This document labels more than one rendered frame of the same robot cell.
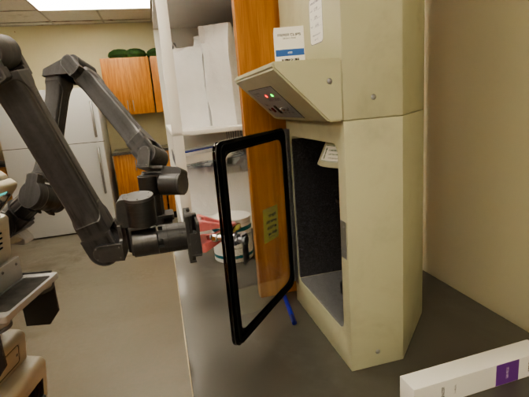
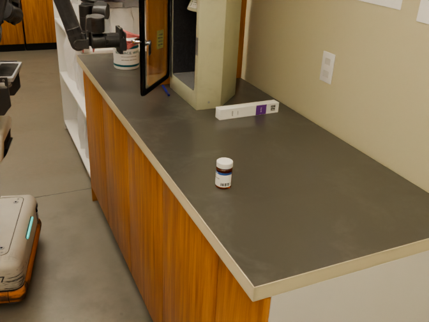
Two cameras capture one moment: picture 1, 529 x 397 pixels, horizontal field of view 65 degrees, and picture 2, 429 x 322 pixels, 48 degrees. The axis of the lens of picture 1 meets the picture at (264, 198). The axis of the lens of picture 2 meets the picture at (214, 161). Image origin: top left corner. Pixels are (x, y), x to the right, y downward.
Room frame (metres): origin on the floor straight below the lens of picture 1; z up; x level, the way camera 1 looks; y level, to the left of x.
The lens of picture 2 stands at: (-1.17, 0.18, 1.64)
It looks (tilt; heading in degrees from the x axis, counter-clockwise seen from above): 26 degrees down; 348
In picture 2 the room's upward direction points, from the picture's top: 3 degrees clockwise
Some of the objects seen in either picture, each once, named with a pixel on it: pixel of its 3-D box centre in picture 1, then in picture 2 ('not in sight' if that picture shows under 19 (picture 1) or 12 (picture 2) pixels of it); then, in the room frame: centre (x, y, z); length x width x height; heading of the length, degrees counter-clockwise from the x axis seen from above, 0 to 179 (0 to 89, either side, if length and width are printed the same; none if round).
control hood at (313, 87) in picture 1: (279, 95); not in sight; (0.83, -0.05, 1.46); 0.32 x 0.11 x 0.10; 14
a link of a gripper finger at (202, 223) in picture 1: (212, 232); (131, 39); (0.82, 0.11, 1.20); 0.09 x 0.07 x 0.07; 104
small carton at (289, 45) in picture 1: (288, 47); not in sight; (0.76, -0.06, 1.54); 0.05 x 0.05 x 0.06; 89
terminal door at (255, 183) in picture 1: (260, 227); (155, 39); (0.85, 0.01, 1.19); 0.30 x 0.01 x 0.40; 153
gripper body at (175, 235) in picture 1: (176, 236); (113, 39); (0.80, 0.18, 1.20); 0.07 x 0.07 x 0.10; 14
